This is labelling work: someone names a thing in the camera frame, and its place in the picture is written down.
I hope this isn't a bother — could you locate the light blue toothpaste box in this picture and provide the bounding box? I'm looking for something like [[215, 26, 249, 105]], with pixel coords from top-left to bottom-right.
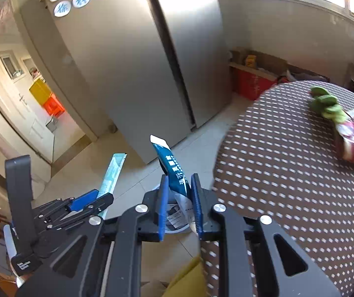
[[97, 152, 128, 219]]

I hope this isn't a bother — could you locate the green wrapper bundle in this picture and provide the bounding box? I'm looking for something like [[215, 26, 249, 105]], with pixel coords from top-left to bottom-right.
[[309, 86, 350, 124]]

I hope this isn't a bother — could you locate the blue plastic trash bin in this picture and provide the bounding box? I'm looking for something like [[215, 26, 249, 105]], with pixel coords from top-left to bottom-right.
[[165, 189, 197, 234]]

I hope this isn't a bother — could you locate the brown polka dot tablecloth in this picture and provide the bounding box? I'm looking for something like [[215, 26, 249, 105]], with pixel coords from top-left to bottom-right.
[[213, 81, 354, 296]]

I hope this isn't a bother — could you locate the yellow cloth on chair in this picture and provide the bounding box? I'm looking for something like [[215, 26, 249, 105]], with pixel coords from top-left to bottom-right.
[[162, 256, 208, 297]]

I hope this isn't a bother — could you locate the orange plastic stool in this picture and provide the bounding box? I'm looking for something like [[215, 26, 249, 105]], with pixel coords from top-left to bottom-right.
[[43, 93, 65, 117]]

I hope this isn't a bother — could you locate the red gift box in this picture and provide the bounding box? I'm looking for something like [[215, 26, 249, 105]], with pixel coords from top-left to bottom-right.
[[229, 62, 277, 100]]

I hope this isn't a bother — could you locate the yellow plastic stool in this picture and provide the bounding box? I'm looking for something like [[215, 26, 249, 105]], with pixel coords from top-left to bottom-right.
[[29, 78, 52, 106]]

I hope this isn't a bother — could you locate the small yellow box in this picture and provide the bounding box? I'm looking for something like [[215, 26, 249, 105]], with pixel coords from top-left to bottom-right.
[[245, 54, 257, 69]]

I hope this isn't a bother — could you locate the silver double-door refrigerator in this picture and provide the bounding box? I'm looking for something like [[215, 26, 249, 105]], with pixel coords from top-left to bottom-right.
[[14, 0, 231, 163]]

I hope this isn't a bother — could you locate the open cardboard box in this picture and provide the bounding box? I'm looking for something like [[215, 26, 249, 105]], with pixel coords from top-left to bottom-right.
[[277, 64, 330, 84]]

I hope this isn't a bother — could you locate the white door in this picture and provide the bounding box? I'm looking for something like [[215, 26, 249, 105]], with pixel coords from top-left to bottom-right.
[[0, 49, 54, 163]]

